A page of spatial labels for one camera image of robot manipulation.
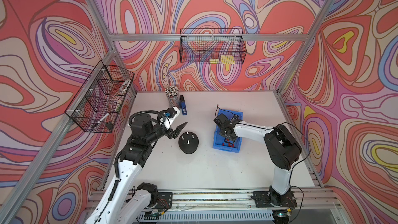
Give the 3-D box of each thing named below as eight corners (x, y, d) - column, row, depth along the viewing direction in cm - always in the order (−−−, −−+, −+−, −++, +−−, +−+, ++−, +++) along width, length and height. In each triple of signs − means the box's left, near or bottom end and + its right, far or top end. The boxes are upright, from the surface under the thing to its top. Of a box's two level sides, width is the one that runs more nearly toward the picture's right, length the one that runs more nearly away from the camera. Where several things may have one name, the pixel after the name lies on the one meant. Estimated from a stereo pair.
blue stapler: (182, 115, 108) (182, 110, 103) (179, 100, 117) (178, 95, 113) (187, 114, 108) (187, 109, 104) (184, 99, 117) (183, 94, 113)
